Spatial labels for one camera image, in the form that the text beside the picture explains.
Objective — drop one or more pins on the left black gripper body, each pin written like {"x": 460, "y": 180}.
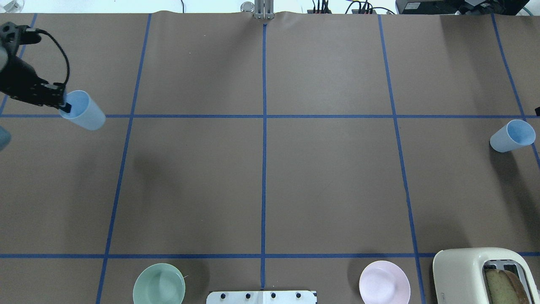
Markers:
{"x": 20, "y": 79}

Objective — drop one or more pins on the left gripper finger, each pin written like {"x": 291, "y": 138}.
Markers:
{"x": 66, "y": 107}

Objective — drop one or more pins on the blue cup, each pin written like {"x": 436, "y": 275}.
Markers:
{"x": 84, "y": 111}
{"x": 514, "y": 135}

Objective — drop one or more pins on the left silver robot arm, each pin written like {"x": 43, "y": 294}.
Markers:
{"x": 7, "y": 53}

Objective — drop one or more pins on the green bowl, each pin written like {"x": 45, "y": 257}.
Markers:
{"x": 160, "y": 283}

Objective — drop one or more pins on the pink bowl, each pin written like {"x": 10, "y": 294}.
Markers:
{"x": 383, "y": 282}

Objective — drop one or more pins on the cream toaster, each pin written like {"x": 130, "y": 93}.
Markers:
{"x": 459, "y": 275}

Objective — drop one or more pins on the bread slice in toaster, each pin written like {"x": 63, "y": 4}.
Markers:
{"x": 505, "y": 287}

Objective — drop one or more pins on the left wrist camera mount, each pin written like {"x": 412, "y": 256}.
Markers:
{"x": 13, "y": 36}

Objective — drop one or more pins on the aluminium frame post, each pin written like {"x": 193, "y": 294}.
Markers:
{"x": 263, "y": 9}

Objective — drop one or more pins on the white pillar base plate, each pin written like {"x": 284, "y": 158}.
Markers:
{"x": 263, "y": 297}

